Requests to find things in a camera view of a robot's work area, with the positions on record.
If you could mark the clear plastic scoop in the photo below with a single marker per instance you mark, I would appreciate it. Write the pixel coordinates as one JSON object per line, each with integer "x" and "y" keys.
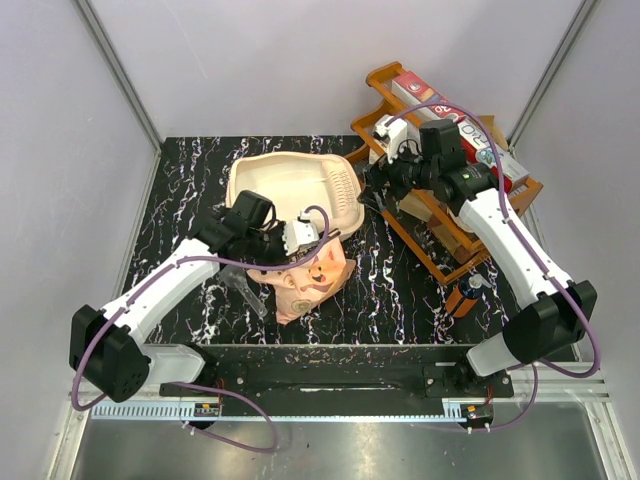
{"x": 236, "y": 278}

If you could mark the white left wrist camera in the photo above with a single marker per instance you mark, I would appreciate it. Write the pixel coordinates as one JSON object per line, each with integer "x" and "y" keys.
{"x": 299, "y": 233}

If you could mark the beige cloth bag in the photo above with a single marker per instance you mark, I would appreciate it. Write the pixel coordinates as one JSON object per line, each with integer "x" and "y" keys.
{"x": 466, "y": 217}

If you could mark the beige plastic litter box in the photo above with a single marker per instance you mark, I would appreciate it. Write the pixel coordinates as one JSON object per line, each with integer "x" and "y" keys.
{"x": 294, "y": 181}

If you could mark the red white long box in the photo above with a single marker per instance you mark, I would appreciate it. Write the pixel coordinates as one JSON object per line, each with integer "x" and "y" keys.
{"x": 478, "y": 149}

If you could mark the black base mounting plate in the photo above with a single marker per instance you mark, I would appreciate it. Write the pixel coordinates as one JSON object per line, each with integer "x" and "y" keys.
{"x": 333, "y": 381}

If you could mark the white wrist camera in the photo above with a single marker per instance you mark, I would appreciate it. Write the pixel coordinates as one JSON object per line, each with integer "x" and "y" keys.
{"x": 299, "y": 233}
{"x": 389, "y": 133}

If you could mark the red white toothpaste box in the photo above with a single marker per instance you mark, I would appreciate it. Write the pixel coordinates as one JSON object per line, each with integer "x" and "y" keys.
{"x": 411, "y": 90}

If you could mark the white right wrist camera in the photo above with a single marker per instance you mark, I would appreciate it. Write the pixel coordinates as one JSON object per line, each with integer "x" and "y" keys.
{"x": 389, "y": 133}

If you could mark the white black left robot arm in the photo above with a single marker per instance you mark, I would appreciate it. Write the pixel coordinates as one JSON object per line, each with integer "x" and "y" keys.
{"x": 107, "y": 345}

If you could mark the orange blue bottle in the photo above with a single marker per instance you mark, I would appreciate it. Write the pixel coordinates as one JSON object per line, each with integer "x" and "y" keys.
{"x": 465, "y": 295}

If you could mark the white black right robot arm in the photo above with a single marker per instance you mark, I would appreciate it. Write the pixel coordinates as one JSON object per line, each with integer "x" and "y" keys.
{"x": 554, "y": 310}

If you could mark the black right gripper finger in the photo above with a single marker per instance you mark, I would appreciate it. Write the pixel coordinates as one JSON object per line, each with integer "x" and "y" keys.
{"x": 376, "y": 177}
{"x": 377, "y": 200}

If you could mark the light wooden block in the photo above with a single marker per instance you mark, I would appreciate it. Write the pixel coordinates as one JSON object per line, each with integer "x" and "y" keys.
{"x": 413, "y": 205}

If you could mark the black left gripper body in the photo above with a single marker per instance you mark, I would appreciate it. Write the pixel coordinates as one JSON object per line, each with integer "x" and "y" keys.
{"x": 267, "y": 246}

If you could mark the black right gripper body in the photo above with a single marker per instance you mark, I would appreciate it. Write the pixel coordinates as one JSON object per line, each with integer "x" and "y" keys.
{"x": 404, "y": 175}

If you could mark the pink cat litter bag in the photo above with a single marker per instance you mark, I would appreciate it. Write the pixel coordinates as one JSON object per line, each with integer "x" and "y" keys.
{"x": 298, "y": 290}

